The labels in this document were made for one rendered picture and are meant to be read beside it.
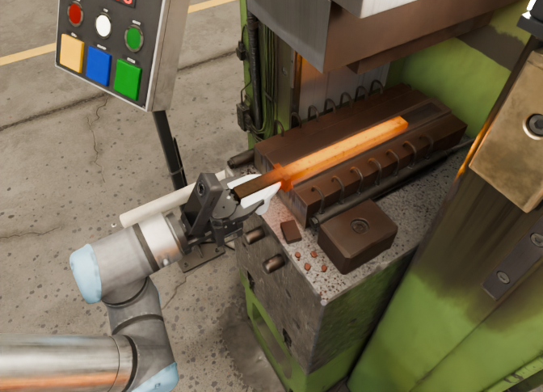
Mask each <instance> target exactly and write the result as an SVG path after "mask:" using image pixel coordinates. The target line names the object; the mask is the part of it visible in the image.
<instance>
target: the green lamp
mask: <svg viewBox="0 0 543 392"><path fill-rule="evenodd" d="M126 39H127V43H128V46H129V47H130V48H133V49H135V48H138V46H139V45H140V43H141V36H140V33H139V31H138V30H137V29H136V28H130V29H129V30H128V33H127V37H126Z"/></svg>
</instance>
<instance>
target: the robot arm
mask: <svg viewBox="0 0 543 392"><path fill-rule="evenodd" d="M257 176H260V175H238V176H232V177H228V178H225V179H222V180H220V181H219V180H218V178H217V177H216V175H215V173H214V172H200V175H199V177H198V179H197V181H196V184H195V186H194V188H193V189H192V193H191V195H190V196H189V198H188V201H187V203H186V205H185V207H184V210H183V212H182V214H181V216H180V218H181V219H179V220H177V219H176V217H175V215H174V214H173V213H170V214H168V215H166V218H165V217H164V216H163V214H162V213H160V212H159V213H155V214H154V215H152V216H150V217H147V218H145V219H143V220H141V221H138V223H136V224H134V225H131V226H129V227H127V228H124V229H122V230H120V231H117V232H115V233H114V234H111V235H108V236H107V237H105V238H102V239H100V240H98V241H96V242H93V243H91V244H86V245H85V246H84V247H83V248H81V249H79V250H77V251H75V252H73V253H72V254H71V256H70V258H69V262H70V266H71V269H72V272H73V274H74V278H75V280H76V282H77V285H78V287H79V290H80V292H81V294H82V296H83V297H84V299H85V301H86V302H87V303H89V304H93V303H98V302H100V301H101V302H102V303H103V304H104V305H105V306H106V307H107V313H108V317H109V323H110V327H111V331H112V336H96V335H35V334H4V333H0V392H170V391H171V390H172V389H174V387H175V386H176V385H177V383H178V380H179V375H178V371H177V368H176V365H177V363H176V362H175V358H174V356H173V352H172V350H171V346H170V341H169V338H168V335H167V332H166V327H165V323H164V319H163V316H162V311H161V307H160V305H161V298H160V294H159V291H158V288H157V287H156V285H155V284H154V283H153V281H152V280H151V279H150V277H149V275H151V274H153V273H155V272H157V271H159V270H160V269H162V268H164V267H166V266H168V265H170V264H172V263H174V262H176V261H178V260H180V259H182V258H183V256H182V253H181V251H182V252H183V253H184V254H185V255H187V254H189V253H191V252H192V249H191V247H193V246H195V245H197V244H199V243H202V242H204V241H206V240H208V239H210V238H211V240H212V241H213V242H215V243H216V244H217V246H218V247H221V246H223V245H225V244H226V243H228V242H231V241H233V240H234V239H236V238H239V237H241V236H243V234H242V229H243V223H242V222H243V221H245V220H246V219H248V218H249V217H251V216H252V215H253V214H254V213H257V214H258V215H261V214H263V213H265V212H266V211H267V208H268V205H269V202H270V199H271V198H272V197H273V196H274V195H275V194H276V193H277V192H278V190H279V188H280V185H281V182H279V183H276V184H274V185H271V186H270V187H268V188H264V189H263V190H261V191H259V192H256V193H254V194H252V195H250V196H247V197H245V198H243V199H242V200H241V204H240V205H238V202H237V201H233V200H234V195H235V193H234V190H233V187H235V186H237V185H239V184H241V183H244V182H246V181H248V180H250V179H253V178H255V177H257ZM235 233H237V236H235V237H233V238H231V239H229V240H227V241H225V240H224V238H227V237H229V236H230V235H232V234H235Z"/></svg>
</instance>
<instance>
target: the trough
mask: <svg viewBox="0 0 543 392"><path fill-rule="evenodd" d="M441 111H443V110H441V109H440V108H439V107H437V106H436V105H435V104H434V103H432V102H430V103H427V104H425V105H423V106H422V107H418V108H416V109H415V110H413V111H411V112H408V113H406V114H404V115H402V116H400V117H401V118H403V119H404V120H405V121H406V122H407V123H408V125H407V127H408V126H411V125H413V124H415V123H417V122H419V121H421V120H424V119H426V118H428V117H429V116H432V115H434V114H436V113H438V112H441Z"/></svg>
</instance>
